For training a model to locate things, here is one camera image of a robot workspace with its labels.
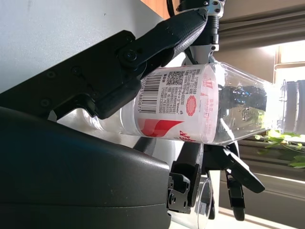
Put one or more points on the clear water bottle white cap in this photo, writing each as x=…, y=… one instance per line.
x=181, y=102

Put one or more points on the silver and black stand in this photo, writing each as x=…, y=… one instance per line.
x=213, y=23

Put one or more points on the clear plastic cup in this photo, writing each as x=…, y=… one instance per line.
x=205, y=198

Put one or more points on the green plant leaves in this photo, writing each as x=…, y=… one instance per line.
x=283, y=140

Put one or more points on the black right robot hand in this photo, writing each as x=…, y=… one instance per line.
x=71, y=167

